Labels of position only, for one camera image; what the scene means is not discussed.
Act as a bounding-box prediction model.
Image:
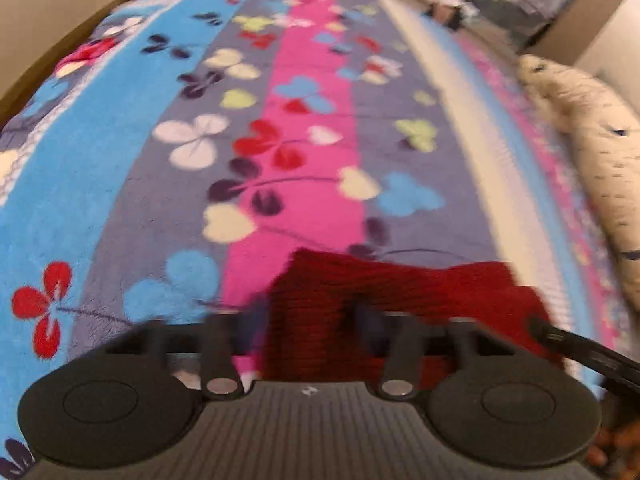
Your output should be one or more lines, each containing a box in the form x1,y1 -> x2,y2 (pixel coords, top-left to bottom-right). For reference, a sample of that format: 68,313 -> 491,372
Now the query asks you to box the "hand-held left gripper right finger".
354,305 -> 521,402

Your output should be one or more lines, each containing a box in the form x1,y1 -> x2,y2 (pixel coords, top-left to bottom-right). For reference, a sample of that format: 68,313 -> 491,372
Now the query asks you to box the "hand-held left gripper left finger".
106,300 -> 271,402

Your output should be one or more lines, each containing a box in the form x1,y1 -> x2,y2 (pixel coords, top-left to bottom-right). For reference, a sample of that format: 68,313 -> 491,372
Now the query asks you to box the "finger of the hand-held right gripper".
527,314 -> 640,397

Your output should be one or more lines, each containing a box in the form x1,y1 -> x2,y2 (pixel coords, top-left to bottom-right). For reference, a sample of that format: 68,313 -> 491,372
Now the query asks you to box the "red knit sweater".
262,247 -> 566,383

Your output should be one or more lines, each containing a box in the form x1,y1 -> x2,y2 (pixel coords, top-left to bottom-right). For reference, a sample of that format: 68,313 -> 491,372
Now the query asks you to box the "cream star print pillow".
516,54 -> 640,311

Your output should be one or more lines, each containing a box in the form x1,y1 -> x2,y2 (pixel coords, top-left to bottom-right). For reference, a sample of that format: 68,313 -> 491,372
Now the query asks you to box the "floral striped fleece blanket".
0,0 -> 640,480

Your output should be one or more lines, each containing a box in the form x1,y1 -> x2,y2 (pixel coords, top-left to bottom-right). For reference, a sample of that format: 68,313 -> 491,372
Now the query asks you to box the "tan box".
525,0 -> 640,91

